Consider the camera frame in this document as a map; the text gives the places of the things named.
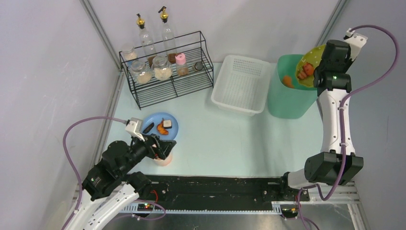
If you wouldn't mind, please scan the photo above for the green dotted plate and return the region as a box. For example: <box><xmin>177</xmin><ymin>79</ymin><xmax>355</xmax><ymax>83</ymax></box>
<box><xmin>295</xmin><ymin>45</ymin><xmax>326</xmax><ymax>88</ymax></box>

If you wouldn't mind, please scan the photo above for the glass jar beige powder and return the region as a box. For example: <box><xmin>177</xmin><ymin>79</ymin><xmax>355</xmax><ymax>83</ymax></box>
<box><xmin>130</xmin><ymin>60</ymin><xmax>153</xmax><ymax>84</ymax></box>

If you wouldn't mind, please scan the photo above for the glass jar clamp lid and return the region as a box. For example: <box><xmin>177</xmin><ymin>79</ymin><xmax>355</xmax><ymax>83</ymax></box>
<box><xmin>151</xmin><ymin>56</ymin><xmax>172</xmax><ymax>81</ymax></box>

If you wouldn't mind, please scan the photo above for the pink lid spice bottle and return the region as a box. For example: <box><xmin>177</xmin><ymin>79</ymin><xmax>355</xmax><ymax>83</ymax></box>
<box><xmin>175</xmin><ymin>53</ymin><xmax>189</xmax><ymax>76</ymax></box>

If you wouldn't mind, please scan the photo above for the small black lid spice jar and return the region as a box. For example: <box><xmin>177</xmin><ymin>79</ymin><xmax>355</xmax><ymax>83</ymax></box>
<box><xmin>192</xmin><ymin>61</ymin><xmax>204</xmax><ymax>72</ymax></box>

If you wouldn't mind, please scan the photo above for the oil bottle gold spout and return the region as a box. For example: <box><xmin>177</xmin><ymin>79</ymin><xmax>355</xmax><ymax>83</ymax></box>
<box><xmin>158</xmin><ymin>6</ymin><xmax>178</xmax><ymax>64</ymax></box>
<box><xmin>136</xmin><ymin>13</ymin><xmax>157</xmax><ymax>67</ymax></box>

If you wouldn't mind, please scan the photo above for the blue label spice jar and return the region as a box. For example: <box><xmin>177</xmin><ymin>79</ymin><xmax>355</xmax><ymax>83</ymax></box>
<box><xmin>121</xmin><ymin>43</ymin><xmax>138</xmax><ymax>61</ymax></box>

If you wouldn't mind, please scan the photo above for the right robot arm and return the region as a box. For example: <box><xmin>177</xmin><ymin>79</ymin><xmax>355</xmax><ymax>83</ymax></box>
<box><xmin>285</xmin><ymin>40</ymin><xmax>364</xmax><ymax>189</ymax></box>

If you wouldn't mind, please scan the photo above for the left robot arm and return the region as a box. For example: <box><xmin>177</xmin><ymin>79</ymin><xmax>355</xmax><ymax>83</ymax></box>
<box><xmin>62</xmin><ymin>134</ymin><xmax>177</xmax><ymax>230</ymax></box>

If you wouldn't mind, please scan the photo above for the pink mug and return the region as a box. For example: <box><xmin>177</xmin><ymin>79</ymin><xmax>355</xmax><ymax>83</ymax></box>
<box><xmin>153</xmin><ymin>154</ymin><xmax>173</xmax><ymax>167</ymax></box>

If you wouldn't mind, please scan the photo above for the orange food on blue plate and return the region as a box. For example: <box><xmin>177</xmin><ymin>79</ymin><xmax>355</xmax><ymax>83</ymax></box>
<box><xmin>157</xmin><ymin>119</ymin><xmax>169</xmax><ymax>135</ymax></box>

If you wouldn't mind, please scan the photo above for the white black food cube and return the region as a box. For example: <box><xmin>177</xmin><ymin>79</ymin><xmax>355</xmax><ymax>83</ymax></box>
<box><xmin>163</xmin><ymin>120</ymin><xmax>172</xmax><ymax>129</ymax></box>

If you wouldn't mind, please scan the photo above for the dark food piece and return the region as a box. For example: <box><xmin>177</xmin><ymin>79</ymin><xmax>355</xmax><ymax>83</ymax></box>
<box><xmin>143</xmin><ymin>122</ymin><xmax>155</xmax><ymax>134</ymax></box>

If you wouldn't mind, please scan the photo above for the orange food on green plate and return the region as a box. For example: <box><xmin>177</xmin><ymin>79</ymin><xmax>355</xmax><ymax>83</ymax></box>
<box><xmin>302</xmin><ymin>62</ymin><xmax>315</xmax><ymax>76</ymax></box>

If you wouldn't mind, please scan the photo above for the red food strip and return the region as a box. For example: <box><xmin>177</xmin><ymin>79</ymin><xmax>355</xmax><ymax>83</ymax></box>
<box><xmin>297</xmin><ymin>71</ymin><xmax>307</xmax><ymax>80</ymax></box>

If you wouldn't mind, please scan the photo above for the orange carrot food piece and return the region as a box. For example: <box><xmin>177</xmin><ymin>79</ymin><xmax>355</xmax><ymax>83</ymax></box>
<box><xmin>282</xmin><ymin>75</ymin><xmax>294</xmax><ymax>89</ymax></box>

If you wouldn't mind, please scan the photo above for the green trash bin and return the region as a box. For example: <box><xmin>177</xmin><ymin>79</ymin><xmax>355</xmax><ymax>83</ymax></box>
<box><xmin>267</xmin><ymin>54</ymin><xmax>317</xmax><ymax>119</ymax></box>

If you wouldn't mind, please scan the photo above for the white plastic basket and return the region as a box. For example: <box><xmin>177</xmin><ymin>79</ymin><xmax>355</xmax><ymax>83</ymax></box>
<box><xmin>211</xmin><ymin>55</ymin><xmax>276</xmax><ymax>116</ymax></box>

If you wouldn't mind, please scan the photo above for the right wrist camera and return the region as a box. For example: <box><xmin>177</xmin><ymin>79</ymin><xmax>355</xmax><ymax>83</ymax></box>
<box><xmin>344</xmin><ymin>28</ymin><xmax>368</xmax><ymax>61</ymax></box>

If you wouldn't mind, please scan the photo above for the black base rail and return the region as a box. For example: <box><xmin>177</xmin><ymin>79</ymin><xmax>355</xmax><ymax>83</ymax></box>
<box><xmin>138</xmin><ymin>175</ymin><xmax>310</xmax><ymax>213</ymax></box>

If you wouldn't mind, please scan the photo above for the black wire rack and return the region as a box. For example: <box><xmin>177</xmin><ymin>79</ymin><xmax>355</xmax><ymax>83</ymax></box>
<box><xmin>119</xmin><ymin>31</ymin><xmax>214</xmax><ymax>109</ymax></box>

